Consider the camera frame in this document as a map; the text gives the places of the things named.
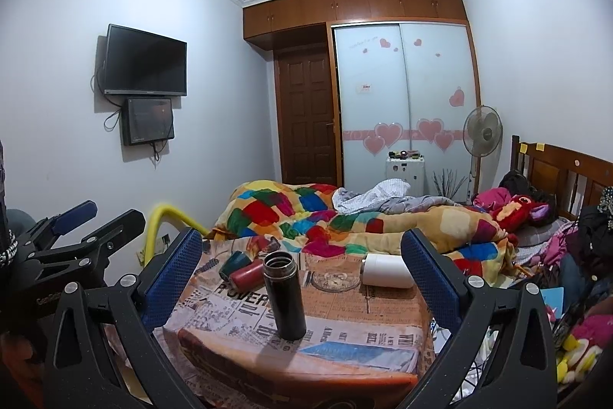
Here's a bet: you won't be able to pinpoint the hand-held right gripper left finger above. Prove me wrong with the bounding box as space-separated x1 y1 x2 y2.
44 227 208 409

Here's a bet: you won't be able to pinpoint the striped grey white cloth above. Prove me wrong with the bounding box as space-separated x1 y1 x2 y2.
332 179 413 214

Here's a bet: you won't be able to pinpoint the white cup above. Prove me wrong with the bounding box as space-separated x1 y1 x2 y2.
361 253 416 289

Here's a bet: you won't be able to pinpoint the newspaper print tablecloth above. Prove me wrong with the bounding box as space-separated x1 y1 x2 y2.
103 237 438 409

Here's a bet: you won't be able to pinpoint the wooden bed headboard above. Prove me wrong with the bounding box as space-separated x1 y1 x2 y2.
510 135 613 224

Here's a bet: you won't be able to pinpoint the small white cabinet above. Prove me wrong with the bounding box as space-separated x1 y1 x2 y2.
385 156 426 199

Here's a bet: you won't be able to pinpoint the glass ashtray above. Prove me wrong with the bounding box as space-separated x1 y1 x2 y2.
306 253 361 293

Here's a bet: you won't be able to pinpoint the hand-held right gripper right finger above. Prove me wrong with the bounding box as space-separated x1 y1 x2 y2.
400 227 561 409

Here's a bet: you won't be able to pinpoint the red cup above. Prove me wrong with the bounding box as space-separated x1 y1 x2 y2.
229 259 266 290

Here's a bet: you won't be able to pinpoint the black clothing pile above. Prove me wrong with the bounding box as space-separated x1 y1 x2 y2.
576 186 613 297

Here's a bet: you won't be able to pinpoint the wall-mounted black television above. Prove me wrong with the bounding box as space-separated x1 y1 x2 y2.
104 24 188 97

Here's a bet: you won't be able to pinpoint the small black wall monitor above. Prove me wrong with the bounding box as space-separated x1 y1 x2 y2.
121 97 174 146

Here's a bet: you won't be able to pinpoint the yellow foam tube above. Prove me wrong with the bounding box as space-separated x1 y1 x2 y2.
144 205 210 272

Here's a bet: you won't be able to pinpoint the yellow plush toy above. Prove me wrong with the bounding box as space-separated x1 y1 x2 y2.
557 332 605 387

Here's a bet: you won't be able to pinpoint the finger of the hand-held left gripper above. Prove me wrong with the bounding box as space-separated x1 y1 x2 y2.
16 199 100 255
28 208 146 276

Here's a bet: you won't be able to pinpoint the green cup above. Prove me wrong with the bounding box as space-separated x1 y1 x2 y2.
219 251 254 281

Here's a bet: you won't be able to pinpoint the standing electric fan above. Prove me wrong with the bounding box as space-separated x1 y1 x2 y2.
461 104 503 201

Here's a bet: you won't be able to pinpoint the pink clothing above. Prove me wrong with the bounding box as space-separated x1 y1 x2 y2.
472 187 514 212

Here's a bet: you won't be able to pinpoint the black thermos bottle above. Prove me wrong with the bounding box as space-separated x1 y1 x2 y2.
262 252 308 341

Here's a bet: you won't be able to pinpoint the dark dried twigs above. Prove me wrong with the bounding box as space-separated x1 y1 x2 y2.
432 168 469 202

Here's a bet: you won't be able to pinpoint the brown wooden overhead cabinet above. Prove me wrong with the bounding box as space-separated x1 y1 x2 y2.
243 0 472 52

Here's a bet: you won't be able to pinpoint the red plush toy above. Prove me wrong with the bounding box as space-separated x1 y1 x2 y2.
492 194 552 233

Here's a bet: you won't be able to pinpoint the colourful patchwork quilt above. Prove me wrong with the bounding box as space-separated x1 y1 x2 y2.
213 181 522 278

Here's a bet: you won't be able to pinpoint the black bag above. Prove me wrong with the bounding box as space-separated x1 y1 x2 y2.
499 170 533 200

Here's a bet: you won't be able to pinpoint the white heart-print sliding wardrobe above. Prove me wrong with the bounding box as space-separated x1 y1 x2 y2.
328 22 482 201

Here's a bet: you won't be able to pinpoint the brown wooden door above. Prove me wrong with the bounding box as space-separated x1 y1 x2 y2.
275 46 342 187

